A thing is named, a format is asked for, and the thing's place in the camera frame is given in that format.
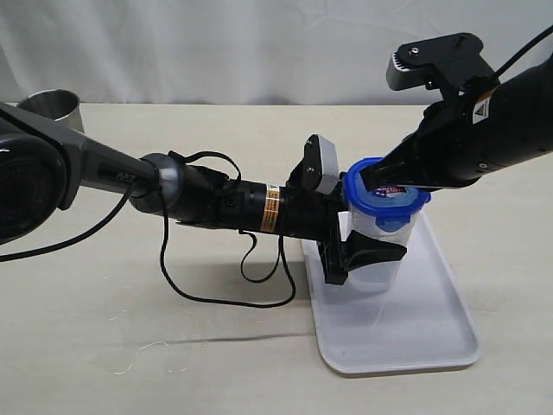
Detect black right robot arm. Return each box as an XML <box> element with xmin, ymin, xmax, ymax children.
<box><xmin>360</xmin><ymin>28</ymin><xmax>552</xmax><ymax>191</ymax></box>

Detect white backdrop curtain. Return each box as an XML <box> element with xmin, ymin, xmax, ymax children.
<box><xmin>1</xmin><ymin>1</ymin><xmax>552</xmax><ymax>105</ymax></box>

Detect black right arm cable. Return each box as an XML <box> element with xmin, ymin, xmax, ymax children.
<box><xmin>496</xmin><ymin>25</ymin><xmax>553</xmax><ymax>83</ymax></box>

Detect clear tall plastic container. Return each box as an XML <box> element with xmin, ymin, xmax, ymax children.
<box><xmin>348</xmin><ymin>208</ymin><xmax>419</xmax><ymax>295</ymax></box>

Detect white plastic tray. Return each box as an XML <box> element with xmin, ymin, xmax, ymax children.
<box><xmin>302</xmin><ymin>214</ymin><xmax>481</xmax><ymax>377</ymax></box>

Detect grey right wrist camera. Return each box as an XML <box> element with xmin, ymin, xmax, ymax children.
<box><xmin>385</xmin><ymin>52</ymin><xmax>435</xmax><ymax>91</ymax></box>

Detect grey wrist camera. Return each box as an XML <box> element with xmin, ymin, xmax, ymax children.
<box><xmin>315</xmin><ymin>134</ymin><xmax>340</xmax><ymax>195</ymax></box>
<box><xmin>385</xmin><ymin>52</ymin><xmax>435</xmax><ymax>91</ymax></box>

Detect stainless steel cup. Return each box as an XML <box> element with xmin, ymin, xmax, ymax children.
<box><xmin>16</xmin><ymin>88</ymin><xmax>85</xmax><ymax>133</ymax></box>

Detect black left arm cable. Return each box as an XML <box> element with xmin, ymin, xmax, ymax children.
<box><xmin>0</xmin><ymin>150</ymin><xmax>297</xmax><ymax>310</ymax></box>

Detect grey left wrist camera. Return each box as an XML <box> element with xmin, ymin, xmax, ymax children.
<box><xmin>315</xmin><ymin>134</ymin><xmax>340</xmax><ymax>195</ymax></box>

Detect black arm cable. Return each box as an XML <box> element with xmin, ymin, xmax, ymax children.
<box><xmin>0</xmin><ymin>150</ymin><xmax>297</xmax><ymax>310</ymax></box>
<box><xmin>496</xmin><ymin>25</ymin><xmax>553</xmax><ymax>83</ymax></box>

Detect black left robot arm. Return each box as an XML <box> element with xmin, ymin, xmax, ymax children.
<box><xmin>1</xmin><ymin>104</ymin><xmax>407</xmax><ymax>284</ymax></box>

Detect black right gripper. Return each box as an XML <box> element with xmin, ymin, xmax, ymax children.
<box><xmin>360</xmin><ymin>32</ymin><xmax>493</xmax><ymax>190</ymax></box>

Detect blue container lid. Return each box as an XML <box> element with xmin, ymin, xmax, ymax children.
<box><xmin>341</xmin><ymin>157</ymin><xmax>431</xmax><ymax>237</ymax></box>

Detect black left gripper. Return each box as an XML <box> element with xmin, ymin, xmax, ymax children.
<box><xmin>278</xmin><ymin>136</ymin><xmax>407</xmax><ymax>285</ymax></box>

